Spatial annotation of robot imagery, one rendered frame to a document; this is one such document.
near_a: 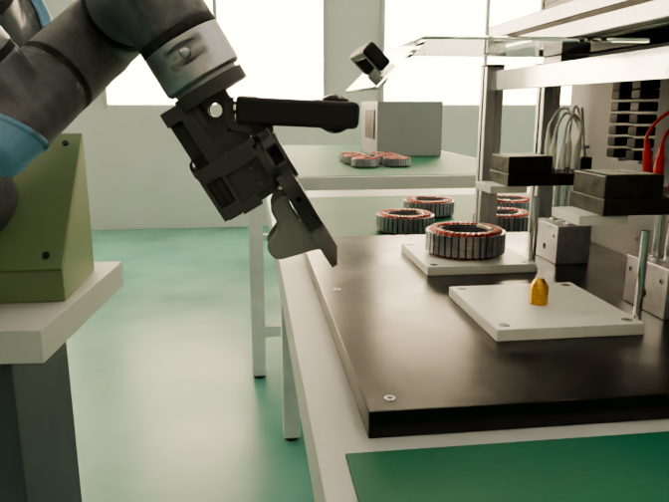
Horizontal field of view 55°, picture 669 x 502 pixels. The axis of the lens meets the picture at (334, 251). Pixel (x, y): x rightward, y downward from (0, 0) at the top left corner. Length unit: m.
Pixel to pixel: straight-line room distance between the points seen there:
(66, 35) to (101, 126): 4.82
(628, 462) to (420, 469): 0.14
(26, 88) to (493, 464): 0.48
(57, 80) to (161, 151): 4.78
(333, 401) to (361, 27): 5.00
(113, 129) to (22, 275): 4.60
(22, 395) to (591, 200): 0.72
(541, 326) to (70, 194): 0.62
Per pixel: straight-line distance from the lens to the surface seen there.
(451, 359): 0.58
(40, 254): 0.88
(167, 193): 5.43
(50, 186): 0.94
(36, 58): 0.64
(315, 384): 0.57
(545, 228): 0.98
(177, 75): 0.59
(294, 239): 0.62
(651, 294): 0.76
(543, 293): 0.71
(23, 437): 0.93
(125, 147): 5.44
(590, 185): 0.71
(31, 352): 0.79
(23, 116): 0.61
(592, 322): 0.67
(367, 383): 0.52
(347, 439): 0.49
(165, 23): 0.59
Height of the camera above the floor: 0.99
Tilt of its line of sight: 13 degrees down
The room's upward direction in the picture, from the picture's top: straight up
